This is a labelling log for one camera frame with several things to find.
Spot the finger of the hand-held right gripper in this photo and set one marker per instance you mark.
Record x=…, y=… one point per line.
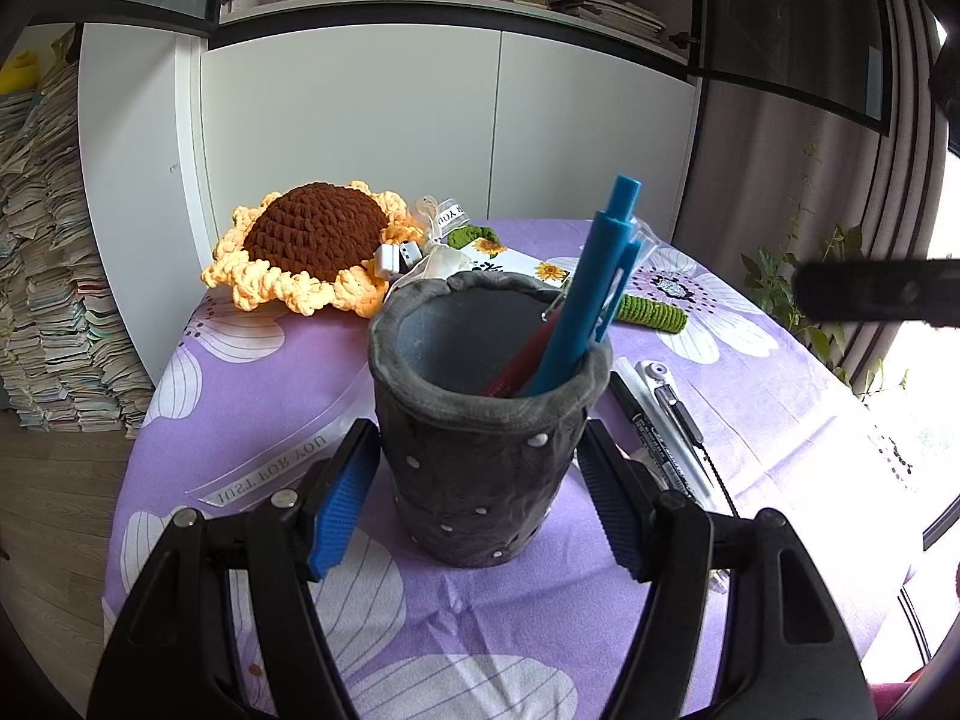
x=877, y=291

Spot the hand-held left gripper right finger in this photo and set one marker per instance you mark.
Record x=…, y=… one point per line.
x=611, y=510

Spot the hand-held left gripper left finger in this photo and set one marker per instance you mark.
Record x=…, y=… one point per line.
x=341, y=510

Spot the black marker pen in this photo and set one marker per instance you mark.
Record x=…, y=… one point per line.
x=645, y=431

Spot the black clip pen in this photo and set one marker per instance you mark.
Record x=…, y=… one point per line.
x=684, y=416

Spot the dark grey felt pen holder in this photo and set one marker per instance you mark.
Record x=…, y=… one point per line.
x=480, y=480

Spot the red pen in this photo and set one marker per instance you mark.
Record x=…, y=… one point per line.
x=525, y=360

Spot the green potted plant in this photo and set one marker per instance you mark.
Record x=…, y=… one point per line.
x=784, y=285

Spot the clear plastic flower wrapper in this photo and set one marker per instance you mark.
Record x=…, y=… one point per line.
x=255, y=472

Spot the purple floral tablecloth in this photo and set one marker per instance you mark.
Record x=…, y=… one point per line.
x=750, y=420

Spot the dark glass cabinet door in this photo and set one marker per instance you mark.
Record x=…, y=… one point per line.
x=795, y=22

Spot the grey curtain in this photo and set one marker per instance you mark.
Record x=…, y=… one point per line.
x=750, y=157

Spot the green crochet stem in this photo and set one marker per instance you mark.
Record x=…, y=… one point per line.
x=649, y=313

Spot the sunflower print card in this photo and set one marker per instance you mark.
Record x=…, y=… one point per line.
x=525, y=266

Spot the crochet sunflower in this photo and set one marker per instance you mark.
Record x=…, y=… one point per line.
x=311, y=229

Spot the green crochet leaf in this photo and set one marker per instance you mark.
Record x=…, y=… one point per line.
x=472, y=234

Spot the stack of magazines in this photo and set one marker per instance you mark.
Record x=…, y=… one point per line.
x=611, y=15

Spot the stack of papers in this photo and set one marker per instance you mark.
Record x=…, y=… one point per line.
x=52, y=277

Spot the white cabinet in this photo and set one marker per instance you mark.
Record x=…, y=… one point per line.
x=375, y=112

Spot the yellow soft toy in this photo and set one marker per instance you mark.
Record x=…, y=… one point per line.
x=19, y=71

